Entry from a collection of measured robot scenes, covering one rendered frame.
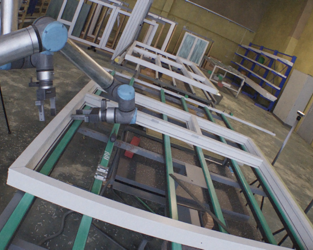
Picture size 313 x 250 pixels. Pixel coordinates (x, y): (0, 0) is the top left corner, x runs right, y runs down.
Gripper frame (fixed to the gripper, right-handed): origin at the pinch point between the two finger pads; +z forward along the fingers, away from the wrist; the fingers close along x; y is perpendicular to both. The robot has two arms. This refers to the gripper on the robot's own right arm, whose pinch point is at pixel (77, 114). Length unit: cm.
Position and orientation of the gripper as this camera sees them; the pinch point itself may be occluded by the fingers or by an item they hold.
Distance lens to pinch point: 163.7
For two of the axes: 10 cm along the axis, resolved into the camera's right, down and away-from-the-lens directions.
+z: -10.0, -0.3, -0.2
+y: -0.4, 9.3, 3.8
